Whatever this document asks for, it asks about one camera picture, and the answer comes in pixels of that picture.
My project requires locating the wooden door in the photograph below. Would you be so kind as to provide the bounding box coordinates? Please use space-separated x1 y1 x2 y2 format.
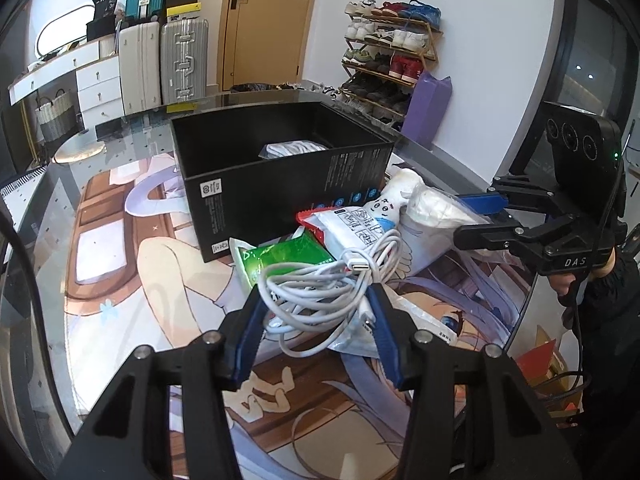
217 0 314 91

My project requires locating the white charging cable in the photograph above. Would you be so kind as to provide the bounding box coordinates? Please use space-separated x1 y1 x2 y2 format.
261 228 405 359

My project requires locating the black cat bag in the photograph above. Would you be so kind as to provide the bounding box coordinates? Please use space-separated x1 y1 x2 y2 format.
87 0 118 41

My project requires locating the red white snack packet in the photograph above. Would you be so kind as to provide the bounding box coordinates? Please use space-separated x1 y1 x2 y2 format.
296 206 397 259

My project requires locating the white hard suitcase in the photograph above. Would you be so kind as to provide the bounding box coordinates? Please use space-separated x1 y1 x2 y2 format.
118 22 162 116

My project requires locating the purple shopping bag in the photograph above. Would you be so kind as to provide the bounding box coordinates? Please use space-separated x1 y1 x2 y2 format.
401 72 452 150

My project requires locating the striped woven basket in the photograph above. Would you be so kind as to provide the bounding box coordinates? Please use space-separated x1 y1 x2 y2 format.
36 89 78 142

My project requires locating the white drawer cabinet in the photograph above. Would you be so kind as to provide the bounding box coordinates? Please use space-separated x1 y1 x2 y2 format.
8 35 125 129

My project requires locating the silver aluminium suitcase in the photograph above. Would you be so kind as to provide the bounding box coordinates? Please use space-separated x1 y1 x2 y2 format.
160 18 208 105

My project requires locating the green white medicine bag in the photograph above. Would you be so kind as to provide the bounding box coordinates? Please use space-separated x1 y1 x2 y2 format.
229 226 334 294

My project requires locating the anime print table mat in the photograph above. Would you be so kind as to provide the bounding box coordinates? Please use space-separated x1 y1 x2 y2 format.
63 152 539 480

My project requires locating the black cardboard box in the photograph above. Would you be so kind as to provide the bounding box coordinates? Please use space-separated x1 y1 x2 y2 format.
171 101 394 262

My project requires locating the bagged cream cable coil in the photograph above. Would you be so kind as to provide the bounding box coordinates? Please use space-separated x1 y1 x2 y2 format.
260 140 331 162

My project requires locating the wooden shoe rack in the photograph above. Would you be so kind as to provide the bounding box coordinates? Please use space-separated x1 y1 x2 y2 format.
337 0 442 131

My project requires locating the white plush toy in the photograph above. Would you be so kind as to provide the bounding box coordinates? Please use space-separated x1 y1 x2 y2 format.
364 168 488 280

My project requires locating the operator right hand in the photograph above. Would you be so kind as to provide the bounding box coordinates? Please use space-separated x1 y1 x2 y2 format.
548 273 576 304

